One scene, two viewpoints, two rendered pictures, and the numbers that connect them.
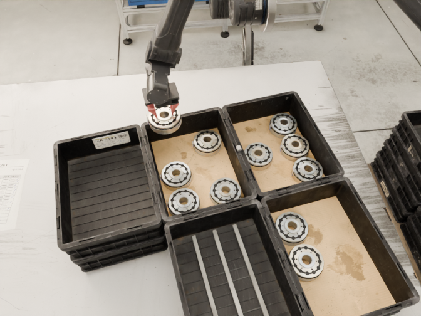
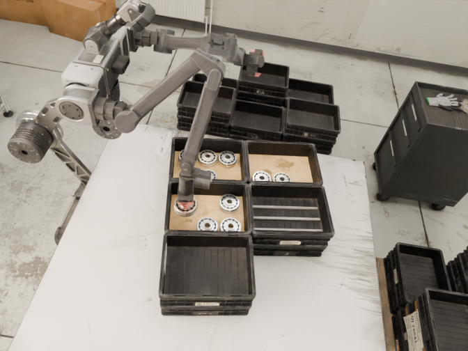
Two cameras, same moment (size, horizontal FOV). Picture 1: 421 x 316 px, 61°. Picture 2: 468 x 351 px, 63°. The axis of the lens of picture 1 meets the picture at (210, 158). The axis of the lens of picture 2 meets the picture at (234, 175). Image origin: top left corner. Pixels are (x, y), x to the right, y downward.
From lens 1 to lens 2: 1.30 m
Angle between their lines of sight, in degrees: 48
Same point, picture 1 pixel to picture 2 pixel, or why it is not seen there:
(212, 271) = (276, 225)
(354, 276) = (291, 166)
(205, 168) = (205, 210)
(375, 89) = not seen: hidden behind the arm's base
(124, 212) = (223, 266)
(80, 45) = not seen: outside the picture
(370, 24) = (33, 81)
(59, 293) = (258, 333)
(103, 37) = not seen: outside the picture
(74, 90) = (47, 309)
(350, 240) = (272, 159)
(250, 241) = (262, 202)
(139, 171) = (192, 251)
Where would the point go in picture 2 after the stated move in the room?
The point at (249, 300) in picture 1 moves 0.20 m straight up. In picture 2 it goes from (294, 213) to (304, 190)
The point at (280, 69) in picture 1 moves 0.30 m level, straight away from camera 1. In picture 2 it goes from (113, 144) to (74, 125)
